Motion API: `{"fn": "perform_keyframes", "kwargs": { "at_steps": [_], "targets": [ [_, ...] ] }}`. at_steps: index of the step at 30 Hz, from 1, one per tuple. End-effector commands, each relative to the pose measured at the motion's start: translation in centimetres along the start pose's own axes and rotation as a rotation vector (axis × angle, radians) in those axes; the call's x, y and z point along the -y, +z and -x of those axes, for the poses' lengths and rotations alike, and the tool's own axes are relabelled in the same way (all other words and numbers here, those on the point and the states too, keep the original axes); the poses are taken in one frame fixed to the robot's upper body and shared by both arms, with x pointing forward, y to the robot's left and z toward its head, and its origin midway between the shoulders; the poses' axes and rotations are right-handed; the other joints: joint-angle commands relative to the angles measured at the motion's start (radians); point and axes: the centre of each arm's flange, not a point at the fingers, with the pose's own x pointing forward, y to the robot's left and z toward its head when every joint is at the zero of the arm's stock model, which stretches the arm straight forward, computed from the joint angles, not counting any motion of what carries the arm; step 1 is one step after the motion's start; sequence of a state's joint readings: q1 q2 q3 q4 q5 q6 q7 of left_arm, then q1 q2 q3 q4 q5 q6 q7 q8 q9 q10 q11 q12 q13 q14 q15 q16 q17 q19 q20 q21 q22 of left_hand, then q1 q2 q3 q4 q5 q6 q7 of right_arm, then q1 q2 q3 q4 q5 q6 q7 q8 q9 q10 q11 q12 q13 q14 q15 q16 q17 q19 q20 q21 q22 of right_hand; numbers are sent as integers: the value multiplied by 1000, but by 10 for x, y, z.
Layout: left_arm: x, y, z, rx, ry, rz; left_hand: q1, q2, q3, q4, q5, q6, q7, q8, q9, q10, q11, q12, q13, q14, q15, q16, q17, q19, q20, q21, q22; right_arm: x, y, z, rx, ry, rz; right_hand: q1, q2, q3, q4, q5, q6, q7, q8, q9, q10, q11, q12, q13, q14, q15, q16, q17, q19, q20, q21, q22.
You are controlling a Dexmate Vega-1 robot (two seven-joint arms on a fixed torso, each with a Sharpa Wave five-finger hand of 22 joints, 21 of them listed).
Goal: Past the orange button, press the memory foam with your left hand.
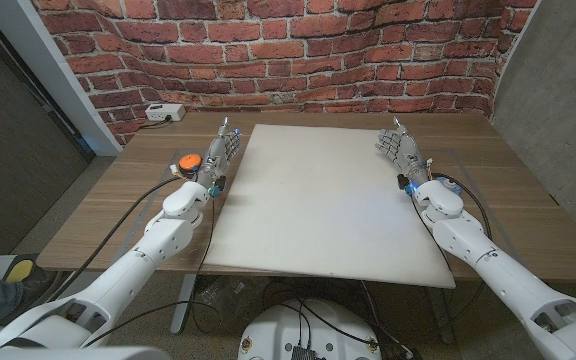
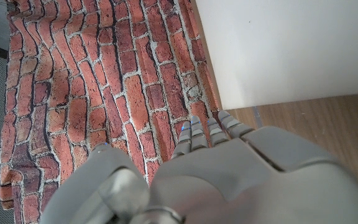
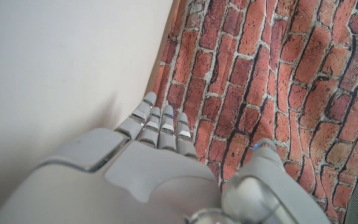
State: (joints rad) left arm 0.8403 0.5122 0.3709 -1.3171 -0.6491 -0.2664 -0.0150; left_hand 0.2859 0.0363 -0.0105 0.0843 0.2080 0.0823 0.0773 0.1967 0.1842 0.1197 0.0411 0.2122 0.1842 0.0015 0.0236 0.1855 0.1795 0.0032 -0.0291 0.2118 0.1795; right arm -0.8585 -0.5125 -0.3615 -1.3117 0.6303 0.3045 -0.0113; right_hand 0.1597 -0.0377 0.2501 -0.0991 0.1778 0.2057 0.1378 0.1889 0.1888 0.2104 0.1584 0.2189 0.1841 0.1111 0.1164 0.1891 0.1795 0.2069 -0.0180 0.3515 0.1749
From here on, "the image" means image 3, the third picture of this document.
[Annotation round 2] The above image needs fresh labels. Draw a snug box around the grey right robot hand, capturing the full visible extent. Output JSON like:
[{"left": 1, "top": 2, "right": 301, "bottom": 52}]
[{"left": 0, "top": 91, "right": 332, "bottom": 224}]

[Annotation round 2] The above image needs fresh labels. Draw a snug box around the white memory foam sheet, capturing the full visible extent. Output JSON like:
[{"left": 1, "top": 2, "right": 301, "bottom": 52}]
[{"left": 0, "top": 0, "right": 175, "bottom": 224}]

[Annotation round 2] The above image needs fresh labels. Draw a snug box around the red brick print backdrop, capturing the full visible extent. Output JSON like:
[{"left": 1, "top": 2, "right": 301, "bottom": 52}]
[{"left": 147, "top": 0, "right": 358, "bottom": 224}]

